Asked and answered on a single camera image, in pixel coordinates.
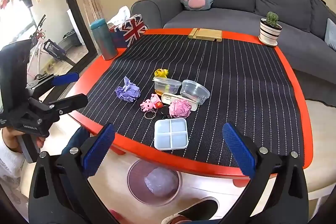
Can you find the person's right shoe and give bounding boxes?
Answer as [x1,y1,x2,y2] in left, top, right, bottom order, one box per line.
[161,199,219,224]

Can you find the black framed mirror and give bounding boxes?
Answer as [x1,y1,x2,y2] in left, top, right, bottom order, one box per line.
[0,0,99,109]

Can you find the wooden phone stand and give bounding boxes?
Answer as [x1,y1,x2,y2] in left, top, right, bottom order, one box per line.
[188,28,223,42]

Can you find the light blue cushion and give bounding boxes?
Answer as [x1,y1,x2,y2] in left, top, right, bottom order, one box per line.
[324,18,336,51]

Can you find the clear container with small items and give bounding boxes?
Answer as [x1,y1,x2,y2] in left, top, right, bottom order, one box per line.
[153,76,182,95]

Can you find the black white striped table mat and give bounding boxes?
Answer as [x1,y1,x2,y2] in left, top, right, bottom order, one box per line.
[79,34,305,169]

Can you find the flag print tissue box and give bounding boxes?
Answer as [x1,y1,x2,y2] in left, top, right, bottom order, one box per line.
[108,14,148,48]

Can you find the potted cactus striped pot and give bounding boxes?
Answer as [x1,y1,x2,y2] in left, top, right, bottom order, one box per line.
[259,11,282,46]

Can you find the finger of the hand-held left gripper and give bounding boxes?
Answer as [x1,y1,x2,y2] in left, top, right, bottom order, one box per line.
[26,71,80,99]
[30,93,89,123]

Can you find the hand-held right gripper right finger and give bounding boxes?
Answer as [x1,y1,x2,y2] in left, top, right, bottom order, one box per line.
[222,122,310,224]

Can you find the clear plastic container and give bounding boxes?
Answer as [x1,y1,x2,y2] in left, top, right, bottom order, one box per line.
[180,79,211,105]

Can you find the dark grey sofa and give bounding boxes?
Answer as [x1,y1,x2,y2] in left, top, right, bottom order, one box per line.
[130,0,336,88]

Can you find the black badge reel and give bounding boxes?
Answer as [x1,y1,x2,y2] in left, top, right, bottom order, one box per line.
[157,107,171,118]

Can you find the white rectangular case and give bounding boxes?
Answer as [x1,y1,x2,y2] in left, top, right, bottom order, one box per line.
[161,93,198,111]

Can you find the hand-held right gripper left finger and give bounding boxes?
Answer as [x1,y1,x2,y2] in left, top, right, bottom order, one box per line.
[28,123,117,224]

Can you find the teal thermos bottle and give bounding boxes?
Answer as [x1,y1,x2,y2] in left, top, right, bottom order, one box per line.
[90,18,118,61]

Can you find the person's left hand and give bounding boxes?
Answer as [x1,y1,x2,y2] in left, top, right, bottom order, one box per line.
[0,127,45,154]

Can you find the white tissue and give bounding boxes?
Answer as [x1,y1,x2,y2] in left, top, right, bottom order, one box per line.
[108,6,131,26]

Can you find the pink paper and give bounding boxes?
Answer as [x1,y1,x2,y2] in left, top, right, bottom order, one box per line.
[169,99,192,119]

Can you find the purple paper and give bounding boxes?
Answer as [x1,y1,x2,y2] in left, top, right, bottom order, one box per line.
[115,76,141,103]

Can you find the pink octopus keychain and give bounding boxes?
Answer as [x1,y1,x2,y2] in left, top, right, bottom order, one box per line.
[140,99,157,120]

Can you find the white divided tray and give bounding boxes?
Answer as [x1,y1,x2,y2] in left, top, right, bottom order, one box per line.
[154,118,189,151]

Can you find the crumpled clear plastic wrap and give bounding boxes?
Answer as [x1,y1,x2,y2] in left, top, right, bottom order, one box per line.
[144,168,179,197]

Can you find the person's left forearm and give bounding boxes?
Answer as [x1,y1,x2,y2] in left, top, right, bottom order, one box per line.
[0,140,26,204]

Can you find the pink translucent trash bin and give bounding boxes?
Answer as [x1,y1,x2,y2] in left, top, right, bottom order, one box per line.
[127,160,182,207]

